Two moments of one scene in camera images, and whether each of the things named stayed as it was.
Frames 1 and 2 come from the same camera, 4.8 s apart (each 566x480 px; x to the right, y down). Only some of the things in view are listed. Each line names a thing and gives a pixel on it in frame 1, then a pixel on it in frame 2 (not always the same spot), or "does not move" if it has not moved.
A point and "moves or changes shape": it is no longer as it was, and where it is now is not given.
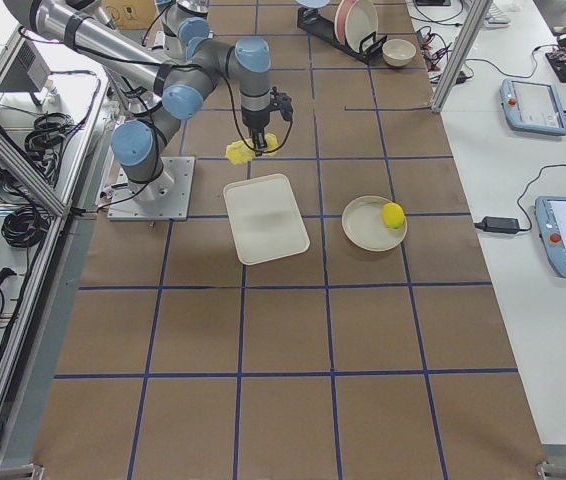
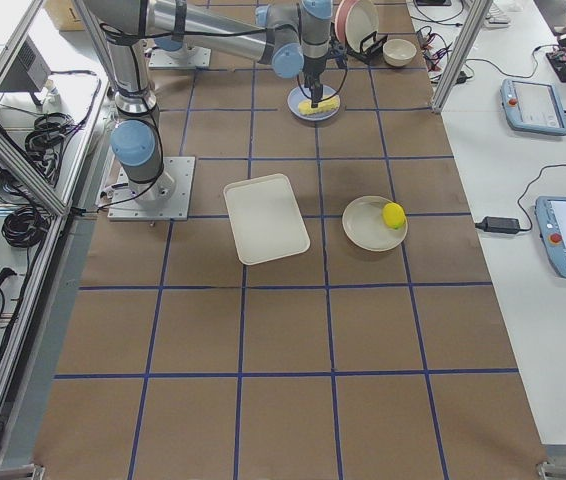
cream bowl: [398, 52] does not move
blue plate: [313, 3] moves or changes shape
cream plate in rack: [361, 21] does not move
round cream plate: [363, 227] does not move
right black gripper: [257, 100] -> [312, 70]
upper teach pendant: [533, 108] does not move
